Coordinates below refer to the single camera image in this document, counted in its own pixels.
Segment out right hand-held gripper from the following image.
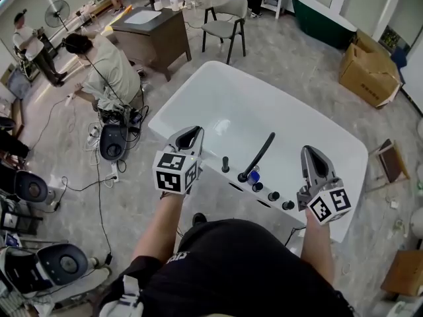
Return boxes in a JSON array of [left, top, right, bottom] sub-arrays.
[[296, 145, 352, 226]]

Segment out person's left forearm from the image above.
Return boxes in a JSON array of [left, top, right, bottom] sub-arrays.
[[132, 192, 184, 264]]

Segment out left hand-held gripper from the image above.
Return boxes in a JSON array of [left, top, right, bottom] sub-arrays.
[[151, 126, 205, 195]]

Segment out green bathtub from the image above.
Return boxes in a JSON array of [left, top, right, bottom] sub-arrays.
[[290, 0, 358, 50]]

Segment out white bathtub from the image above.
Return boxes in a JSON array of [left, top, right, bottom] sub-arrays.
[[147, 60, 369, 244]]

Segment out cardboard box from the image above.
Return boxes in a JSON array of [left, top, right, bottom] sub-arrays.
[[339, 28, 403, 109]]

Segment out white ceramic fixture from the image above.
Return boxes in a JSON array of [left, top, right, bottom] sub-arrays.
[[385, 300, 423, 317]]

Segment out black curved faucet spout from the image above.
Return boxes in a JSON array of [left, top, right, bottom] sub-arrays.
[[237, 131, 276, 184]]

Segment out white striped harness strap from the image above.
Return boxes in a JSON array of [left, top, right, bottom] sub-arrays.
[[98, 274, 145, 317]]

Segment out brown wooden box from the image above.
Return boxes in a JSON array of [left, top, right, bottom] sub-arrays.
[[380, 249, 423, 297]]

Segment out standing fan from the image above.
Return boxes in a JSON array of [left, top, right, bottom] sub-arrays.
[[44, 0, 71, 32]]

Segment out person's right forearm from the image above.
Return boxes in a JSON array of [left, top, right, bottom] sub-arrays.
[[300, 208, 335, 287]]

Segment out black floor cable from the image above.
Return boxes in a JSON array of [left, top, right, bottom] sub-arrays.
[[61, 143, 115, 265]]

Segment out small wooden frame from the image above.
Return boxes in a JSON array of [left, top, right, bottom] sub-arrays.
[[366, 139, 410, 191]]

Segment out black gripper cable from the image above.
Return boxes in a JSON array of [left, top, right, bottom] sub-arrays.
[[284, 225, 307, 247]]

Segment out person's black clothes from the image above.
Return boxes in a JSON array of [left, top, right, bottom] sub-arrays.
[[95, 219, 356, 317]]

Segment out grey chair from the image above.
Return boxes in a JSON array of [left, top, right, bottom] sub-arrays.
[[201, 0, 249, 65]]

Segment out dark wooden vanity cabinet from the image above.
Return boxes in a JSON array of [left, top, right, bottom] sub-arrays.
[[110, 6, 192, 82]]

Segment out white power strip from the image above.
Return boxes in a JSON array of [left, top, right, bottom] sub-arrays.
[[104, 163, 119, 188], [86, 125, 100, 145]]

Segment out blue chair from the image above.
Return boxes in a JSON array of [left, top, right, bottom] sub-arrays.
[[391, 46, 408, 69]]

